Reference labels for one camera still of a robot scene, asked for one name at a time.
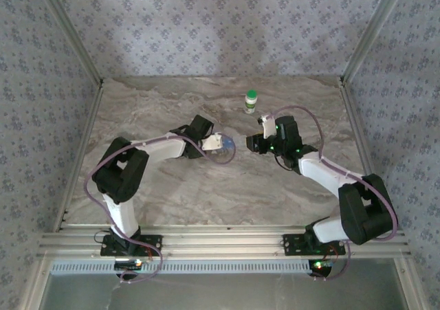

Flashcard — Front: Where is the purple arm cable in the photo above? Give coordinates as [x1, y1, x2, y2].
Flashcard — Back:
[271, 105, 399, 283]
[84, 133, 237, 284]

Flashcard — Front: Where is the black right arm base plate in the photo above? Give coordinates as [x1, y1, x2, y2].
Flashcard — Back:
[281, 233, 347, 256]

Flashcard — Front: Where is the grey metal sheet panel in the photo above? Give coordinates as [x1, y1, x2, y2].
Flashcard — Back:
[41, 272, 412, 310]

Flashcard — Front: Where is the blue clear pill organizer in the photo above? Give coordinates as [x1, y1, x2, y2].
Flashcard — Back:
[219, 135, 237, 153]

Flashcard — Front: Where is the aluminium frame cross rail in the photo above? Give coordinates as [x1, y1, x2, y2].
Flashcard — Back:
[36, 224, 412, 258]

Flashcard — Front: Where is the white bottle green cap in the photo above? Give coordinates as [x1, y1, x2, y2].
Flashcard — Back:
[243, 89, 259, 115]

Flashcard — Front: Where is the aluminium frame corner post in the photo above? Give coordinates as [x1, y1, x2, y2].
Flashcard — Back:
[34, 0, 105, 86]
[339, 0, 412, 84]

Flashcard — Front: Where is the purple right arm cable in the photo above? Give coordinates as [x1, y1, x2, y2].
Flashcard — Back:
[271, 105, 399, 283]

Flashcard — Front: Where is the aluminium table side rail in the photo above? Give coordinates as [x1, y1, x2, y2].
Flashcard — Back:
[54, 82, 105, 232]
[338, 79, 393, 230]

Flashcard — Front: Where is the grey slotted cable duct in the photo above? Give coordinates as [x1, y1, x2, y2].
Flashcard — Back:
[49, 258, 312, 275]

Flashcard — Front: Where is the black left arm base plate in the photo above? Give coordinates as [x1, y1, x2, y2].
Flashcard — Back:
[100, 234, 163, 258]

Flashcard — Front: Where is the small black control board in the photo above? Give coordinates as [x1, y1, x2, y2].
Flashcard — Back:
[114, 259, 144, 270]
[308, 259, 333, 277]

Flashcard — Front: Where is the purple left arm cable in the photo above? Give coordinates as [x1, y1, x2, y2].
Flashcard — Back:
[84, 133, 237, 284]

